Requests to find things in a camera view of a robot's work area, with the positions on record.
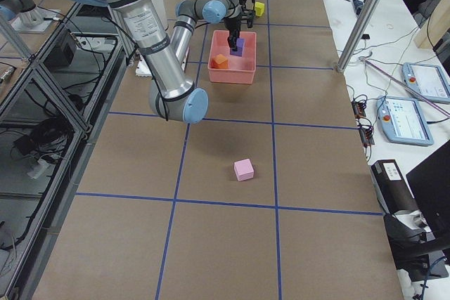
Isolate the black cardboard box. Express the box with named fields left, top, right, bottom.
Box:
left=371, top=159, right=418, bottom=215

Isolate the pink plastic bin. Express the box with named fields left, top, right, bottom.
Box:
left=207, top=30, right=257, bottom=84

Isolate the orange block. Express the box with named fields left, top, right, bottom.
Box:
left=211, top=53, right=229, bottom=70

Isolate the black monitor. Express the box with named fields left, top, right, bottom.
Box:
left=406, top=141, right=449, bottom=235

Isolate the pink block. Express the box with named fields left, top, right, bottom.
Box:
left=233, top=159, right=255, bottom=181

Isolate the purple block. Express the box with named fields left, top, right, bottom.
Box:
left=230, top=38, right=245, bottom=57

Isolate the far teach pendant tablet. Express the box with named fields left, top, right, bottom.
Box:
left=401, top=63, right=449, bottom=104

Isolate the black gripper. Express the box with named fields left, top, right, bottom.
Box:
left=224, top=15, right=242, bottom=51

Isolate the teach pendant tablet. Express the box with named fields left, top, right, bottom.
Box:
left=401, top=63, right=449, bottom=104
left=376, top=96, right=434, bottom=146

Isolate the aluminium frame post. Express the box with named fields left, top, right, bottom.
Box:
left=335, top=0, right=380, bottom=73

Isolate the yellow block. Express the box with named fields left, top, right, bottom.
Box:
left=254, top=1, right=265, bottom=18

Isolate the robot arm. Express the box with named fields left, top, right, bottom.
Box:
left=73, top=0, right=242, bottom=124

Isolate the near teach pendant tablet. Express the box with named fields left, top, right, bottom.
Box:
left=376, top=96, right=434, bottom=146

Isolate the metal rod white stand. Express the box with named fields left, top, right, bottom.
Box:
left=359, top=57, right=450, bottom=118

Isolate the small circuit board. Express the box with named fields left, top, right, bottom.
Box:
left=352, top=100, right=366, bottom=119

